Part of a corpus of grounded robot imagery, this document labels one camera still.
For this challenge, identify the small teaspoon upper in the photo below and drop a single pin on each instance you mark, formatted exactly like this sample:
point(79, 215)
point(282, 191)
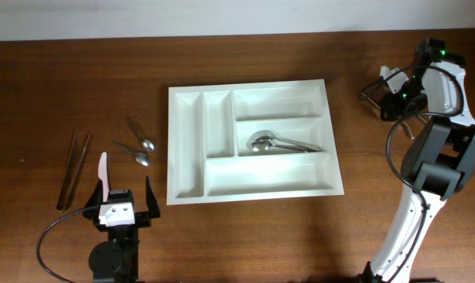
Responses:
point(146, 144)

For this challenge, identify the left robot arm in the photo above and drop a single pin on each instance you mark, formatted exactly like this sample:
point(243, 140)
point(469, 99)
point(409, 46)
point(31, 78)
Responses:
point(116, 259)

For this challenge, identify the small teaspoon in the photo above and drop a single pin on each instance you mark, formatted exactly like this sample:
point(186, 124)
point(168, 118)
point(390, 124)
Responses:
point(139, 156)
point(146, 144)

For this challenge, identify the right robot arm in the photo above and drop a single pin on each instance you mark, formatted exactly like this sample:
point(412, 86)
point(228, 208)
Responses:
point(439, 162)

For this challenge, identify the white plastic knife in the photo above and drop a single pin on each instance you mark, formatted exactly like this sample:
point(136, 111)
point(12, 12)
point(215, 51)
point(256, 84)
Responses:
point(103, 176)

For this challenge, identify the small teaspoon lower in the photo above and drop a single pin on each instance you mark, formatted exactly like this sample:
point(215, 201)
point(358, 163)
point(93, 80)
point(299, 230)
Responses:
point(139, 156)

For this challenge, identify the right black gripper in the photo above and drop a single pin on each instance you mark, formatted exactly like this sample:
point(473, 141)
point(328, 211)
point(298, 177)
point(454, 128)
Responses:
point(388, 103)

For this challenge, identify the large metal spoon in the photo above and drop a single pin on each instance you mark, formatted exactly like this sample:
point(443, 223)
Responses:
point(262, 146)
point(269, 135)

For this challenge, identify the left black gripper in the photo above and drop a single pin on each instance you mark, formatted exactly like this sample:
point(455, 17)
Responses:
point(144, 218)

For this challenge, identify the white cutlery tray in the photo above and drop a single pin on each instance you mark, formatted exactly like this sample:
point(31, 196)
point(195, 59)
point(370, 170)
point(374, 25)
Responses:
point(208, 129)

